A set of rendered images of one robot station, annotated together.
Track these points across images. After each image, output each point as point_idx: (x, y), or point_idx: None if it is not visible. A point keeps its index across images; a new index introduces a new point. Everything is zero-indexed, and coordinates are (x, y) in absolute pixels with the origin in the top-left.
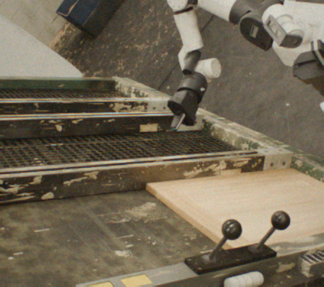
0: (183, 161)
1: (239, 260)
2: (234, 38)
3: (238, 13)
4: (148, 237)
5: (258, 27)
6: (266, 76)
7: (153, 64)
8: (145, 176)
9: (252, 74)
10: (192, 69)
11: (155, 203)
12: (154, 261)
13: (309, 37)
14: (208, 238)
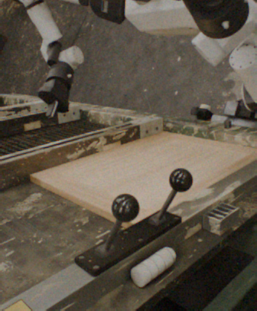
0: (63, 145)
1: (143, 240)
2: (95, 50)
3: None
4: (34, 235)
5: (108, 0)
6: (125, 73)
7: (38, 84)
8: (26, 168)
9: (113, 74)
10: (56, 58)
11: (40, 193)
12: (41, 266)
13: None
14: (102, 217)
